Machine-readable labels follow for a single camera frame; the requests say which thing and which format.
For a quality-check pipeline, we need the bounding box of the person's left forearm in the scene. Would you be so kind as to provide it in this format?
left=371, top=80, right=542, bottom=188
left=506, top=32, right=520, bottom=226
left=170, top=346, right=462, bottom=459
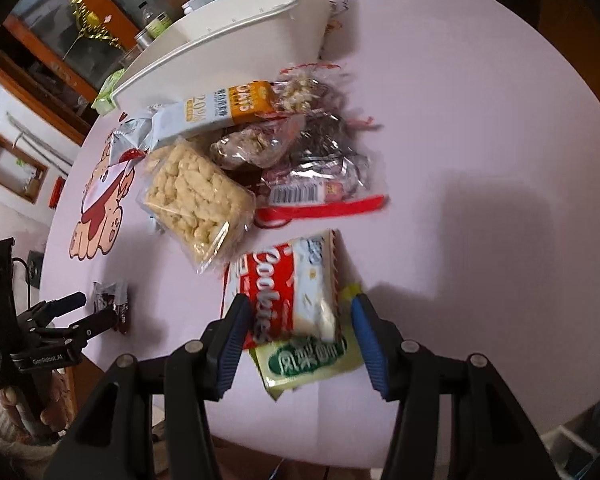
left=0, top=402, right=61, bottom=480

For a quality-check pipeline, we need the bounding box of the gold tinsel garland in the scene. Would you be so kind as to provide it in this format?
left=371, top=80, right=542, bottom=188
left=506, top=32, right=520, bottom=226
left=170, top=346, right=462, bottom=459
left=69, top=0, right=127, bottom=52

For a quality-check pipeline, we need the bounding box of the clear bottle green label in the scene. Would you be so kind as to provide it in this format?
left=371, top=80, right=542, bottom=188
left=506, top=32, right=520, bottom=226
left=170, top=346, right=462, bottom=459
left=139, top=2, right=174, bottom=39

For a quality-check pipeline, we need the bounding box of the clear nut candy bag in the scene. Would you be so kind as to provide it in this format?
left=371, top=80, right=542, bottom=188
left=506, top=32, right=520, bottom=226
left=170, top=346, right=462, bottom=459
left=272, top=62, right=348, bottom=113

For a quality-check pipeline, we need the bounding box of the clear dark cake packet red edge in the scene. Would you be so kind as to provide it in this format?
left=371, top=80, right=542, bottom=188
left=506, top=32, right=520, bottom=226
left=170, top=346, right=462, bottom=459
left=254, top=110, right=392, bottom=229

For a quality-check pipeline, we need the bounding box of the pink cartoon print tablecloth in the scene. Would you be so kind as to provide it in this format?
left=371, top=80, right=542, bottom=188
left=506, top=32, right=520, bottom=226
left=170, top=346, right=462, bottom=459
left=39, top=0, right=600, bottom=471

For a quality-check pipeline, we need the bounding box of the person's left hand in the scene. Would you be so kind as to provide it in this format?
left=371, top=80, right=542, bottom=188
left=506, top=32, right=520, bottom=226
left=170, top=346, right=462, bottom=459
left=0, top=374, right=76, bottom=438

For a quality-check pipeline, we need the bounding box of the clear brown cake packet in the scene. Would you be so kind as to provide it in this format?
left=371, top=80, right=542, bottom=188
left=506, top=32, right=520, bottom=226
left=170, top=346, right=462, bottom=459
left=209, top=114, right=307, bottom=171

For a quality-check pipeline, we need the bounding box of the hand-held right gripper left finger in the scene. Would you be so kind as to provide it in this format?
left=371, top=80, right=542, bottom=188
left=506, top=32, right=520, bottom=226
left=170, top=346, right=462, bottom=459
left=45, top=294, right=253, bottom=480

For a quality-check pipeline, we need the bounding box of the red and white cookie packet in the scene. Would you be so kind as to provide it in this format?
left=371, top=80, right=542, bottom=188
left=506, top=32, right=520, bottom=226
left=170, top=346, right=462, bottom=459
left=224, top=229, right=342, bottom=351

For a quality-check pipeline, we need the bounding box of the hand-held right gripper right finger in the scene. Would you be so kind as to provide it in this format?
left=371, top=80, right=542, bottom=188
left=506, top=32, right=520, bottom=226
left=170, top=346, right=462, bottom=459
left=350, top=294, right=556, bottom=480

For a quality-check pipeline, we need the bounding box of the green snack packet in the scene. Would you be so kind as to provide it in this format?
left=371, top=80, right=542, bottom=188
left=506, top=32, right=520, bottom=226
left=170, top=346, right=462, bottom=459
left=249, top=284, right=365, bottom=402

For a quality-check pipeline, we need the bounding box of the light green packet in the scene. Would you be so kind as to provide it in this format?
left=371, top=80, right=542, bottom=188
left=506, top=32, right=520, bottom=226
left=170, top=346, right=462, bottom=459
left=91, top=70, right=127, bottom=112

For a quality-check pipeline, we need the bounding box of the white plastic bin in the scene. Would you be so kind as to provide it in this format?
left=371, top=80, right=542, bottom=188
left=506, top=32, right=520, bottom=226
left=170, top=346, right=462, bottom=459
left=114, top=0, right=331, bottom=111

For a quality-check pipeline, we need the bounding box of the orange and white bar packet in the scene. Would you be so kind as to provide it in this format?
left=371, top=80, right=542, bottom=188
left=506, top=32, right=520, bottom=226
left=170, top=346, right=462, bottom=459
left=150, top=80, right=277, bottom=152

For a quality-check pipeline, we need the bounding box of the silver snack packet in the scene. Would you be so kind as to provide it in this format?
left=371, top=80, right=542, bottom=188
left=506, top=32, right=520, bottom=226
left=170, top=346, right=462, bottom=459
left=109, top=104, right=181, bottom=162

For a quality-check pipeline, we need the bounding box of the small dark candy packet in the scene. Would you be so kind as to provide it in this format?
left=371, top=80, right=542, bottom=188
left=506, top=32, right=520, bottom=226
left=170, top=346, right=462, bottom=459
left=91, top=281, right=130, bottom=336

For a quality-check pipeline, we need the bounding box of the wooden glass cabinet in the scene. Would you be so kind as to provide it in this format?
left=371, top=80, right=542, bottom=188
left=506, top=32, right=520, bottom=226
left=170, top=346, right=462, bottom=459
left=0, top=0, right=191, bottom=133

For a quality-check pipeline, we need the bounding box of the clear puffed rice packet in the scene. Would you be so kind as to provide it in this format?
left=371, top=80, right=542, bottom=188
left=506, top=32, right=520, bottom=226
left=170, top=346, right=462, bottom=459
left=136, top=141, right=257, bottom=274

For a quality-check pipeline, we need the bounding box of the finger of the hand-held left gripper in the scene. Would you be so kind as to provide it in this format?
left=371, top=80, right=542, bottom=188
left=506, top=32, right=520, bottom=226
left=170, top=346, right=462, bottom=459
left=62, top=309, right=119, bottom=350
left=44, top=291, right=87, bottom=320

